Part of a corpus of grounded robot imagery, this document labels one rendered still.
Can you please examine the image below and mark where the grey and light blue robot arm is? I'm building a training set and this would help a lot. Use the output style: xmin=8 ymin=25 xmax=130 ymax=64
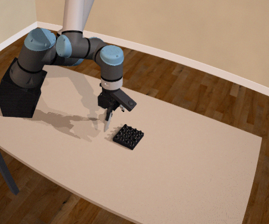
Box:
xmin=9 ymin=0 xmax=137 ymax=111

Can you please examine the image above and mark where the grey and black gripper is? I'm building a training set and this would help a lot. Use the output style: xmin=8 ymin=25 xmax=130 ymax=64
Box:
xmin=98 ymin=88 xmax=125 ymax=132

